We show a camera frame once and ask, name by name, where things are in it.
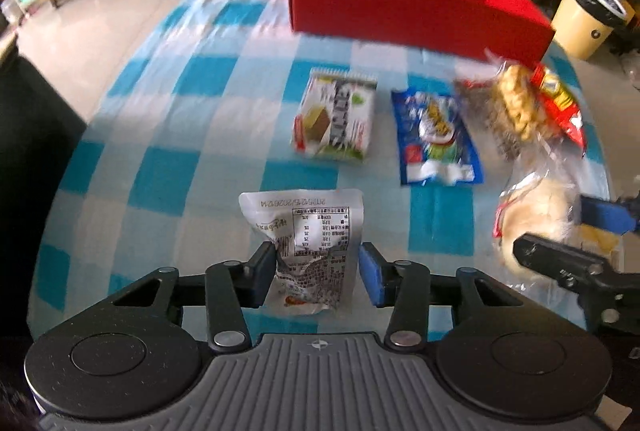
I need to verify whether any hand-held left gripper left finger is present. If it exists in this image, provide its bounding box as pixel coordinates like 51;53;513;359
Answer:
102;242;278;354

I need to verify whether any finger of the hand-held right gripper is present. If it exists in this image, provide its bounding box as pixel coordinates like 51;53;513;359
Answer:
580;195;640;236
512;233;608;294

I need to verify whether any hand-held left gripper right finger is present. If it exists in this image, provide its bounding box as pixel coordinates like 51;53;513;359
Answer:
360;241;538;354

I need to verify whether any bread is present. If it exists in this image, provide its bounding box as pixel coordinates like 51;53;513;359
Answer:
492;151;621;282

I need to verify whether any white snack packet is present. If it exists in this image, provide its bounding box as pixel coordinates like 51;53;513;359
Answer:
238;188;365;312

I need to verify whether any red snack packet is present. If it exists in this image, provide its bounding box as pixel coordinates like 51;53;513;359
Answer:
530;64;587;154

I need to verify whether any clear yellow crisp packet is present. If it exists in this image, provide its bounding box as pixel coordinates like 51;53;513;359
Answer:
492;61;543;144

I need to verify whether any blue snack packet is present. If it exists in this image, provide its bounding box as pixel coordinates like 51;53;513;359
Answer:
391;88;485;186

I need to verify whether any green and white wafer packet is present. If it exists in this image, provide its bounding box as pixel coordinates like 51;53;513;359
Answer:
292;67;378;162

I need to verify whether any red cardboard box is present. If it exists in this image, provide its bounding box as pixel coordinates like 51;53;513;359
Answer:
286;0;556;64

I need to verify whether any blue white checkered tablecloth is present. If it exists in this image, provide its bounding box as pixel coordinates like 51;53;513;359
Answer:
27;0;621;342

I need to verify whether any yellow trash bin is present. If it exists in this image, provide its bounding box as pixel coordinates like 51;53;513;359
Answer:
550;0;636;61

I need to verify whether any dark chair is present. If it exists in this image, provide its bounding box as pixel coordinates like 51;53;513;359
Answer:
0;54;88;342

